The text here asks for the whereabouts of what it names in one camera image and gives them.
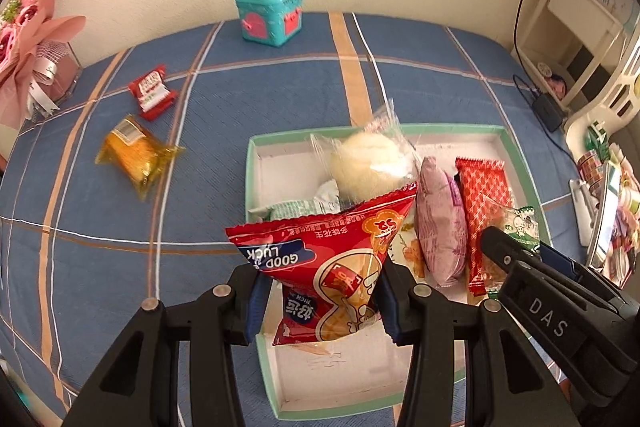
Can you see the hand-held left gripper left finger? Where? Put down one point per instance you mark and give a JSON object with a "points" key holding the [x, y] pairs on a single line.
{"points": [[257, 307]]}

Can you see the white plastic rack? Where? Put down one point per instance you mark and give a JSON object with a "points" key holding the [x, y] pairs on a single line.
{"points": [[617, 97]]}

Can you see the colourful stationery pile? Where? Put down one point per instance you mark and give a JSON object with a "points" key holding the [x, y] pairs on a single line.
{"points": [[625, 187]]}

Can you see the long red patterned packet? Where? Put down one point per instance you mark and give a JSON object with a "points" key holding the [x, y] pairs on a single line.
{"points": [[480, 197]]}

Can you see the white desk shelf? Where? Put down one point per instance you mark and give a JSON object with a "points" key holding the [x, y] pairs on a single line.
{"points": [[590, 22]]}

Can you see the large red snack packet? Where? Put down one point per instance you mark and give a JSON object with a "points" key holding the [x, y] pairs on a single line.
{"points": [[325, 257]]}

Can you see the clear glass vase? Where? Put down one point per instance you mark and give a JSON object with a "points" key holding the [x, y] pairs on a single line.
{"points": [[65, 77]]}

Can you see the cream snack packet red print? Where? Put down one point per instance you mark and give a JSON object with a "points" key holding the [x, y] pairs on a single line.
{"points": [[407, 247]]}

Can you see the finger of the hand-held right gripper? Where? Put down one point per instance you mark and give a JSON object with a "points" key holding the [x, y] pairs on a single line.
{"points": [[557, 259], [505, 252]]}

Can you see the black power adapter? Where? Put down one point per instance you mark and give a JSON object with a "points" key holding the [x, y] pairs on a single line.
{"points": [[547, 112]]}

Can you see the teal toy chest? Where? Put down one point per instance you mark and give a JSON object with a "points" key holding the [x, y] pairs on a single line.
{"points": [[270, 12]]}

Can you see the clear packet white pastry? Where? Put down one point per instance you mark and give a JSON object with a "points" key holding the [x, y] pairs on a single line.
{"points": [[370, 162]]}

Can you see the white box green rim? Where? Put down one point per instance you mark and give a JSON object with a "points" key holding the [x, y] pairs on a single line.
{"points": [[325, 377]]}

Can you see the blue plaid tablecloth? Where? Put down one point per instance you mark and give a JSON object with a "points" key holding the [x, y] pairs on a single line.
{"points": [[150, 232]]}

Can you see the white stand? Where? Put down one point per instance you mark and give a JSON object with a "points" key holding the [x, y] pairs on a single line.
{"points": [[582, 212]]}

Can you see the clear green cracker packet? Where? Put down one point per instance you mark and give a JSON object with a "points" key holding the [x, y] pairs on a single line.
{"points": [[522, 222]]}

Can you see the orange cake clear packet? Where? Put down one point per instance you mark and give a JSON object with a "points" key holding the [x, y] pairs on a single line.
{"points": [[132, 152]]}

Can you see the flat tablet device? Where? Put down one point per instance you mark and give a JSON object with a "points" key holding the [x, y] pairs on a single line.
{"points": [[605, 217]]}

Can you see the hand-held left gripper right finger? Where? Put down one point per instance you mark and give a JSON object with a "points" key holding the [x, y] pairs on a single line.
{"points": [[390, 307]]}

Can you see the pink flower bouquet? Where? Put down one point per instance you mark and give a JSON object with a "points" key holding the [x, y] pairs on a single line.
{"points": [[30, 37]]}

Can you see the green white snack packet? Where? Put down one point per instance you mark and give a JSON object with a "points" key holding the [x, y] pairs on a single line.
{"points": [[300, 209]]}

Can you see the small red snack packet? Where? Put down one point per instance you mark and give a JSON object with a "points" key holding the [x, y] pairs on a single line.
{"points": [[150, 92]]}

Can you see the purple snack packet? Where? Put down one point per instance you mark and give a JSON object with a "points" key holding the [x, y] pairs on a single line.
{"points": [[442, 227]]}

